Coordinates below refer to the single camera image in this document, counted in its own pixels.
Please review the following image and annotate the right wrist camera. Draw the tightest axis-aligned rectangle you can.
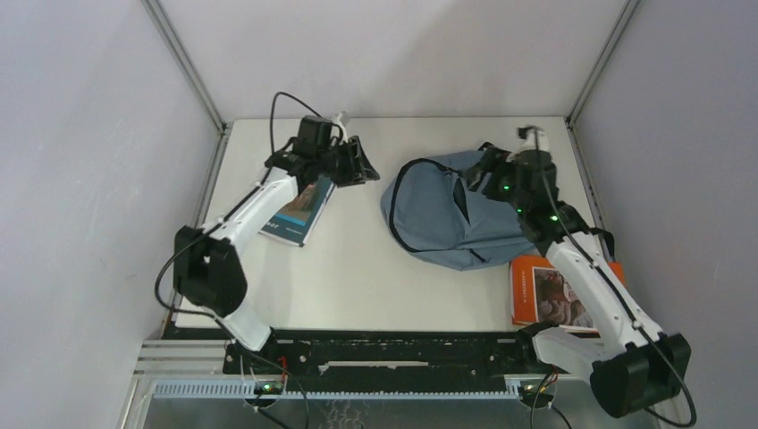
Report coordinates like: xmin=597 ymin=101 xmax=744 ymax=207
xmin=515 ymin=125 xmax=551 ymax=154

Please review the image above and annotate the orange Good Morning book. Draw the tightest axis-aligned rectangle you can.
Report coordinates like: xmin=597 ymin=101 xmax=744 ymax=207
xmin=510 ymin=255 xmax=626 ymax=334

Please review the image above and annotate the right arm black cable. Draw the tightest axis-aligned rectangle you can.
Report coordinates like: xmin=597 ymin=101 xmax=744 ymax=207
xmin=529 ymin=127 xmax=699 ymax=429

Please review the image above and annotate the white slotted cable duct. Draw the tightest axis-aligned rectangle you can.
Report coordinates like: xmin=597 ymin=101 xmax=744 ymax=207
xmin=152 ymin=380 xmax=519 ymax=400

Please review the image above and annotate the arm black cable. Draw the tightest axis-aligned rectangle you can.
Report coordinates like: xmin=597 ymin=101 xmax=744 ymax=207
xmin=155 ymin=91 xmax=324 ymax=321
xmin=529 ymin=127 xmax=699 ymax=429

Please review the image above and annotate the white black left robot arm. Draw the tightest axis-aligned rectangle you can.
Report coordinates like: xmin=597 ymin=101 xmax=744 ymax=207
xmin=172 ymin=112 xmax=380 ymax=373

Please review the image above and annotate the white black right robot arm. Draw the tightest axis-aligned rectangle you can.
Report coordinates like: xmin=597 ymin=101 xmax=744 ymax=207
xmin=464 ymin=125 xmax=697 ymax=428

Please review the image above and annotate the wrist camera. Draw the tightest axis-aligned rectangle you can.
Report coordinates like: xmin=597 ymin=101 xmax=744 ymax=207
xmin=297 ymin=111 xmax=350 ymax=151
xmin=515 ymin=125 xmax=551 ymax=154

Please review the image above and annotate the aluminium frame post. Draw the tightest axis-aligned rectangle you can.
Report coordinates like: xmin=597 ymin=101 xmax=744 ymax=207
xmin=566 ymin=0 xmax=644 ymax=129
xmin=140 ymin=0 xmax=226 ymax=135

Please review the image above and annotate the blue student backpack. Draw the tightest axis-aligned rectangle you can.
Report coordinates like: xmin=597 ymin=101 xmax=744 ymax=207
xmin=380 ymin=142 xmax=535 ymax=272

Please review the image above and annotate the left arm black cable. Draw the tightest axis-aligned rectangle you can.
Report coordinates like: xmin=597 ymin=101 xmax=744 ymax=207
xmin=155 ymin=91 xmax=324 ymax=321

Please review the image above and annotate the left aluminium frame post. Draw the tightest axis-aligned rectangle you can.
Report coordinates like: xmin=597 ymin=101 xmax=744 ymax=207
xmin=140 ymin=0 xmax=226 ymax=135

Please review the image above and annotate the teal hardcover book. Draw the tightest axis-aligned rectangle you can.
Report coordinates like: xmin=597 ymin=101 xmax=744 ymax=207
xmin=259 ymin=177 xmax=335 ymax=248

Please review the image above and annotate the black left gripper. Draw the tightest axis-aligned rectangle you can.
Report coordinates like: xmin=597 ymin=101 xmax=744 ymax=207
xmin=316 ymin=137 xmax=379 ymax=189

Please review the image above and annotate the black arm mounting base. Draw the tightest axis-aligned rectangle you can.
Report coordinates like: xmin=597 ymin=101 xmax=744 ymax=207
xmin=223 ymin=329 xmax=553 ymax=392

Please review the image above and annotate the right aluminium frame post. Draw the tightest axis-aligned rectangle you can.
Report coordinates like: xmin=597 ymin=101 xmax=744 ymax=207
xmin=566 ymin=0 xmax=644 ymax=129

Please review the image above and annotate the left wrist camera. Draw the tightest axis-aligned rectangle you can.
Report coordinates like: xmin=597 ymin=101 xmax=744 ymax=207
xmin=297 ymin=111 xmax=350 ymax=151

